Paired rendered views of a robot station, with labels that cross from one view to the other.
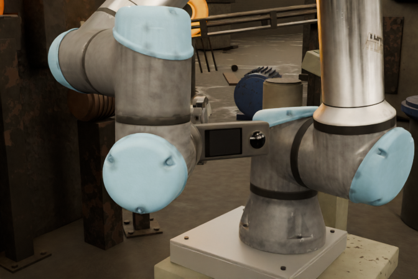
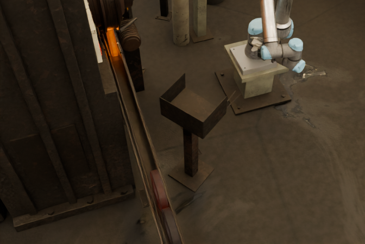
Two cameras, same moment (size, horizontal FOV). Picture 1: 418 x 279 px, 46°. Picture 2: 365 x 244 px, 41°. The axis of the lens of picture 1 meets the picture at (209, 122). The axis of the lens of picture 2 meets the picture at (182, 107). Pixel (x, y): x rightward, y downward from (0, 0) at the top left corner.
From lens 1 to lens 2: 262 cm
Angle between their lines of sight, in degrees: 57
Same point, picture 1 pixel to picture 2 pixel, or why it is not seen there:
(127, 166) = (301, 67)
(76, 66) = (279, 56)
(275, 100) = not seen: outside the picture
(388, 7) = not seen: outside the picture
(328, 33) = (284, 12)
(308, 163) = not seen: hidden behind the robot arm
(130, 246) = (148, 82)
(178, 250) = (246, 72)
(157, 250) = (158, 76)
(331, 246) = not seen: hidden behind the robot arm
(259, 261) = (266, 62)
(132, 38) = (300, 49)
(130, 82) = (299, 55)
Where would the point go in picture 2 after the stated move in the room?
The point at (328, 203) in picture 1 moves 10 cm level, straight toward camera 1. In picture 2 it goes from (202, 20) to (212, 26)
